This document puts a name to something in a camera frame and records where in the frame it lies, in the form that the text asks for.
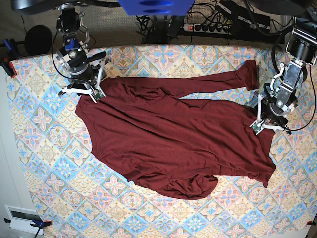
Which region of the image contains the patterned tablecloth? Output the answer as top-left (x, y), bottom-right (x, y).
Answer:
top-left (5, 55), bottom-right (317, 238)

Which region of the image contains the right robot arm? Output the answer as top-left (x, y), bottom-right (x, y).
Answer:
top-left (10, 0), bottom-right (119, 102)

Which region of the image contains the lower right table clamp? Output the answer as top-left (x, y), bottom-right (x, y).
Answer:
top-left (306, 221), bottom-right (316, 226)

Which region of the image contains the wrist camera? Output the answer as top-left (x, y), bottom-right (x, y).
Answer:
top-left (249, 120), bottom-right (264, 135)
top-left (92, 88), bottom-right (105, 103)

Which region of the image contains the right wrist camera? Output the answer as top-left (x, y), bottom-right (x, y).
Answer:
top-left (92, 88), bottom-right (105, 103)

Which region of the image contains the lower left table clamp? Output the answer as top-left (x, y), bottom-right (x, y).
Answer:
top-left (4, 218), bottom-right (52, 238)

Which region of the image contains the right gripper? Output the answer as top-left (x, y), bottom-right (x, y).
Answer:
top-left (58, 51), bottom-right (109, 97)

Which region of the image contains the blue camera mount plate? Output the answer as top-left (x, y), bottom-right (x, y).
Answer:
top-left (118, 0), bottom-right (195, 16)

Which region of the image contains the white power strip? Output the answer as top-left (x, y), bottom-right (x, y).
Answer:
top-left (183, 23), bottom-right (230, 34)

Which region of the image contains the table clamp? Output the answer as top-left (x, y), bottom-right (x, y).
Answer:
top-left (4, 218), bottom-right (52, 238)
top-left (0, 39), bottom-right (17, 78)
top-left (306, 221), bottom-right (316, 226)

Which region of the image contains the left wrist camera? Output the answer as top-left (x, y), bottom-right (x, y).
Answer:
top-left (249, 120), bottom-right (264, 135)

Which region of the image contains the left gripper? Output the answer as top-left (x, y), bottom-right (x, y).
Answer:
top-left (254, 90), bottom-right (292, 135)

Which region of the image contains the white wall outlet box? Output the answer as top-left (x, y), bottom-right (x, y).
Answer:
top-left (5, 205), bottom-right (40, 234)

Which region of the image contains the black round stool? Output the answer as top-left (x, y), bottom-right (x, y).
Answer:
top-left (24, 25), bottom-right (52, 56)

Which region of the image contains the upper left table clamp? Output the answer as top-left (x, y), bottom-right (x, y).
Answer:
top-left (0, 39), bottom-right (17, 78)

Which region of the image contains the dark red t-shirt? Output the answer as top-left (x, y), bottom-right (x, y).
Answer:
top-left (75, 59), bottom-right (276, 200)

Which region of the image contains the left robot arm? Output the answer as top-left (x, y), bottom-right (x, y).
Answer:
top-left (245, 0), bottom-right (317, 134)

